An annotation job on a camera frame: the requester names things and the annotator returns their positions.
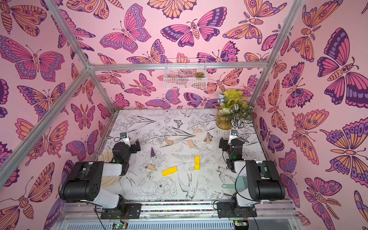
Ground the aluminium frame structure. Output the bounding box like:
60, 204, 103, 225
1, 1, 304, 185

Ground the small succulent in basket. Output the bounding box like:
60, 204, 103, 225
195, 72, 205, 78

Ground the purple triangular block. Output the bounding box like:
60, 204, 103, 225
150, 148, 156, 158

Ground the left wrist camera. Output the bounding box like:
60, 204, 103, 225
120, 132, 130, 146

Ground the teal dustpan brush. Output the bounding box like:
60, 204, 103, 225
221, 176, 248, 192

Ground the beige work glove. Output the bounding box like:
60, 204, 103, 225
97, 149, 120, 188

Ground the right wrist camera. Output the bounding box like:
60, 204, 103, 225
228, 129, 238, 144

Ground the potted plant amber vase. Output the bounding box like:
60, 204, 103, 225
216, 89, 255, 130

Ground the long yellow block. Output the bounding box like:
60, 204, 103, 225
162, 166, 178, 176

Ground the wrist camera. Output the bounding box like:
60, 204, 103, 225
120, 132, 130, 146
228, 129, 238, 144

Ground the front aluminium rail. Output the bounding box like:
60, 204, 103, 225
53, 200, 303, 230

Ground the white wire basket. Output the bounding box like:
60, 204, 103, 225
162, 57, 208, 90

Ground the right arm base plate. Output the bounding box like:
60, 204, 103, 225
214, 201, 257, 218

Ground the short yellow block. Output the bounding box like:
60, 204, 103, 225
194, 156, 200, 171

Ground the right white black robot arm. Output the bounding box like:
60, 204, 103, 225
219, 136, 286, 207

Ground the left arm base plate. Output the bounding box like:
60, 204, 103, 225
100, 203, 142, 219

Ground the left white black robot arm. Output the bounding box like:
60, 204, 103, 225
58, 140, 141, 212

